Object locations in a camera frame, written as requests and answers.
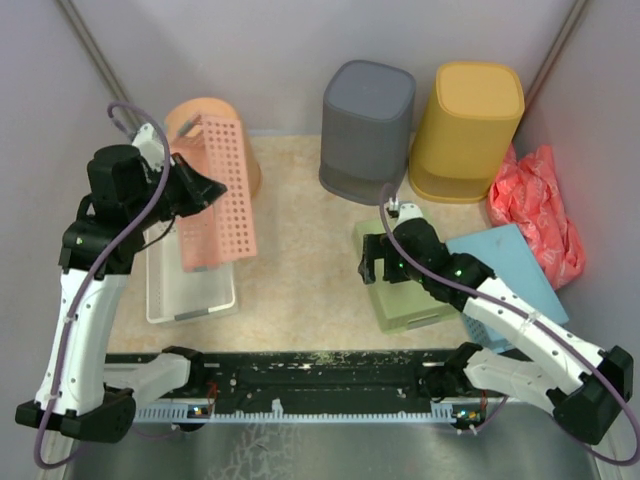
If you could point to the blue plastic basket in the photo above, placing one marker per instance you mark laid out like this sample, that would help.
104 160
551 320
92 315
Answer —
505 250

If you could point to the red plastic bag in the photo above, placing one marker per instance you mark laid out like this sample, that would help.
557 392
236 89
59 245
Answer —
526 193

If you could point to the green plastic basket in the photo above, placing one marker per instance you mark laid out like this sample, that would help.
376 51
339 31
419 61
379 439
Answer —
402 306

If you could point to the white plastic basket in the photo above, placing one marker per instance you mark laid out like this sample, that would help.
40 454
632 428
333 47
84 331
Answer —
174 295

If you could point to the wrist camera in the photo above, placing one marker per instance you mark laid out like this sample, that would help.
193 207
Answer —
150 147
403 211

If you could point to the pink plastic basket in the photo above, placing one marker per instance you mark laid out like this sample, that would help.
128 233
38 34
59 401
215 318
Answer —
224 232

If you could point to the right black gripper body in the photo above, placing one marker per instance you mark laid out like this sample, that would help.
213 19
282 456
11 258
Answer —
397 268

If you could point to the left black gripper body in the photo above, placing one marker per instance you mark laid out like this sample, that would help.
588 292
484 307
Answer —
169 201

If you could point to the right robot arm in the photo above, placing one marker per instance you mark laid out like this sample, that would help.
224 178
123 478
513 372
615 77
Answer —
582 386

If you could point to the grey mesh bin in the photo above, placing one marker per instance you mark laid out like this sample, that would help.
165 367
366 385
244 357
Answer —
366 124

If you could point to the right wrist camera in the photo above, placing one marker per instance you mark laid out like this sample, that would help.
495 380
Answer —
403 211

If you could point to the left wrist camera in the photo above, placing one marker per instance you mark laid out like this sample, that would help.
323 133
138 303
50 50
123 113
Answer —
150 147

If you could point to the orange capybara bucket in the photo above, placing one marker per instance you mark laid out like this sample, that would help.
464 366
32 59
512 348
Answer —
177 117

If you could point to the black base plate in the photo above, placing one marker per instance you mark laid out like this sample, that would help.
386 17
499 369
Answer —
326 382

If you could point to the yellow mesh bin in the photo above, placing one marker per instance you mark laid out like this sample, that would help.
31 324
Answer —
470 119

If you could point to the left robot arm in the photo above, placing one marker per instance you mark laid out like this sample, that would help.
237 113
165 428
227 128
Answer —
98 250

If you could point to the aluminium rail frame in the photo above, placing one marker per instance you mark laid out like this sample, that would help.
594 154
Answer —
187 439

